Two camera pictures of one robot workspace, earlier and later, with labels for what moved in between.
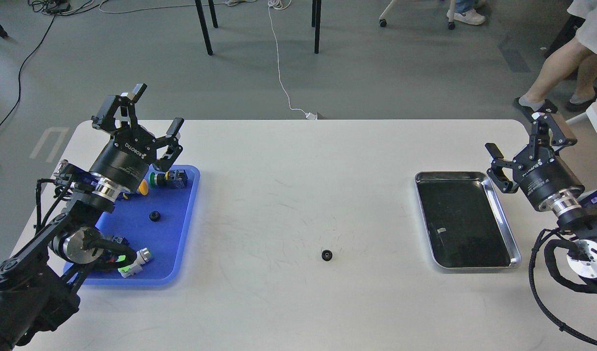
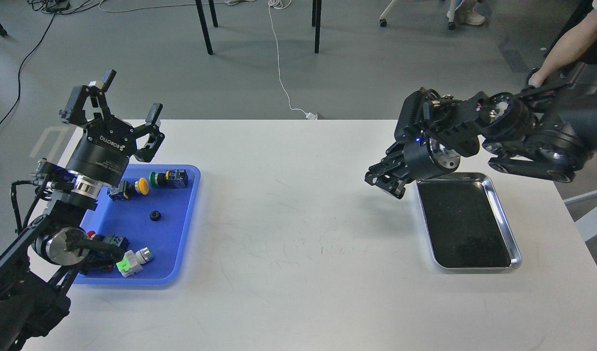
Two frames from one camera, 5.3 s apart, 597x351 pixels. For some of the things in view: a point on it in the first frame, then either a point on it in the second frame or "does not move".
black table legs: [315, 21] does not move
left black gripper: [122, 161] -> [102, 154]
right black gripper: [541, 172] -> [421, 160]
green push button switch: [177, 179] does not move
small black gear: [154, 216] does not move
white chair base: [451, 25] does not move
